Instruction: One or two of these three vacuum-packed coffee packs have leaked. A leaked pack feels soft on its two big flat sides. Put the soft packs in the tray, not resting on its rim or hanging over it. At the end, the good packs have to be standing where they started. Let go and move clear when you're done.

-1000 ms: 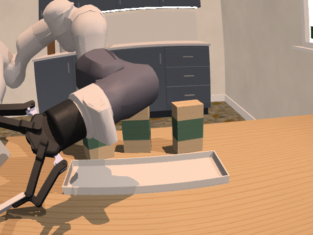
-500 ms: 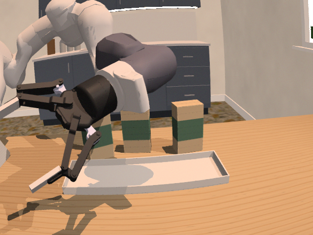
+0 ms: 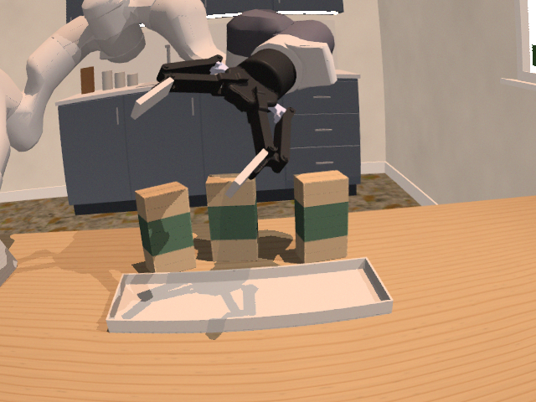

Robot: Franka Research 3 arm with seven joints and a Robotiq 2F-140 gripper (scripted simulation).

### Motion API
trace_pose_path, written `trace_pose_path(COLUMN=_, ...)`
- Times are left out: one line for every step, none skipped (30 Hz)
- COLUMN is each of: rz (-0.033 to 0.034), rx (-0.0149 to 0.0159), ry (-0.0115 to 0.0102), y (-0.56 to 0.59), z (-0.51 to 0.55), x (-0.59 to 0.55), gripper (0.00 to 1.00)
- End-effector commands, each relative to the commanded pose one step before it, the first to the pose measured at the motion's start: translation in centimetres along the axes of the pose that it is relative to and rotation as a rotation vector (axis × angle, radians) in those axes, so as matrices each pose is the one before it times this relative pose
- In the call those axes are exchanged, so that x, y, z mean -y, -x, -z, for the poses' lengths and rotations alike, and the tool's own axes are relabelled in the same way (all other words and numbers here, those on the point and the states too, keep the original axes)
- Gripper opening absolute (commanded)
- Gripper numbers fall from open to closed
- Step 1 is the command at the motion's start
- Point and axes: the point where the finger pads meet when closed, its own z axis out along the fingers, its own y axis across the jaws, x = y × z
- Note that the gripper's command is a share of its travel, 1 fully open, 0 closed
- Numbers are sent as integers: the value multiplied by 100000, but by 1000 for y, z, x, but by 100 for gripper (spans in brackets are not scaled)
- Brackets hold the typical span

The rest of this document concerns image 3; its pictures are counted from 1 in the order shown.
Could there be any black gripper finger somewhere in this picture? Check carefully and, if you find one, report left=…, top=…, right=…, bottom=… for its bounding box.
left=225, top=84, right=296, bottom=198
left=131, top=54, right=250, bottom=120

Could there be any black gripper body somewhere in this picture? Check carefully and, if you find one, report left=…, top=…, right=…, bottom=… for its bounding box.
left=222, top=49, right=296, bottom=113

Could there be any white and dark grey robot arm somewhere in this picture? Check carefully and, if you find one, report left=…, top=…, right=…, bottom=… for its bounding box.
left=0, top=0, right=337, bottom=190

